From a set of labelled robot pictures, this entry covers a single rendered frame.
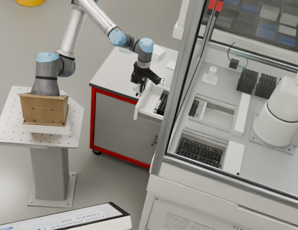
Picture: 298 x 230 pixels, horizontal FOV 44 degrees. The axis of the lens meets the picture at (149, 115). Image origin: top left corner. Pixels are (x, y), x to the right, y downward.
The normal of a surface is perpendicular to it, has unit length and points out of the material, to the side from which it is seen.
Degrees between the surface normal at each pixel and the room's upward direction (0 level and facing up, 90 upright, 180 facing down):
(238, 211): 90
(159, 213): 90
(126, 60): 0
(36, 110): 90
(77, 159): 1
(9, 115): 0
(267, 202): 90
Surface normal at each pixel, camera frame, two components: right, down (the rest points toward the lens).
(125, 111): -0.31, 0.64
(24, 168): 0.14, -0.70
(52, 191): 0.01, 0.71
